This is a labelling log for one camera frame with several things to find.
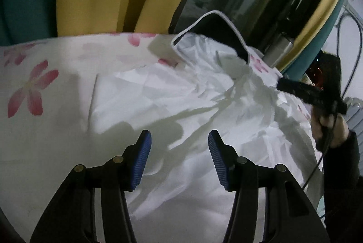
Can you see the black box with red lights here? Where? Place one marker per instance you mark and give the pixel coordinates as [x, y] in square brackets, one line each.
[316, 72]

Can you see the silver metal cylinder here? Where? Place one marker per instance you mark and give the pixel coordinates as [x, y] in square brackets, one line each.
[279, 50]

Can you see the black cloth with white trim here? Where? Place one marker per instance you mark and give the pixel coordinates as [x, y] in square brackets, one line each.
[218, 30]

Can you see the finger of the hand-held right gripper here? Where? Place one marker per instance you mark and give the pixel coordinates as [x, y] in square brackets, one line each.
[292, 88]

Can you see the narrow yellow curtain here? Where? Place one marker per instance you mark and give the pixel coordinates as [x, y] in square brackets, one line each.
[326, 4]

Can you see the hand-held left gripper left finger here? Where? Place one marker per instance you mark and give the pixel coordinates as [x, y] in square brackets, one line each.
[143, 157]

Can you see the person's right hand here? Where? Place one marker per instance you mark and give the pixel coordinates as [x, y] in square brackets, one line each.
[341, 132]

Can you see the white radiator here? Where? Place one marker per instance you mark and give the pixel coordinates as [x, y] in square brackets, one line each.
[354, 105]

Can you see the pink floral bed sheet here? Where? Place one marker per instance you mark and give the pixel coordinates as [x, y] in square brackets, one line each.
[56, 123]

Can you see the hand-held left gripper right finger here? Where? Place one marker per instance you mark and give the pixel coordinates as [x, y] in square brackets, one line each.
[217, 157]

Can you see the large white garment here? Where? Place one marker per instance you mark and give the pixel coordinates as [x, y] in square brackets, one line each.
[175, 89]

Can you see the person's right forearm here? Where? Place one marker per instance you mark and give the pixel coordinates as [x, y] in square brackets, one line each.
[343, 169]

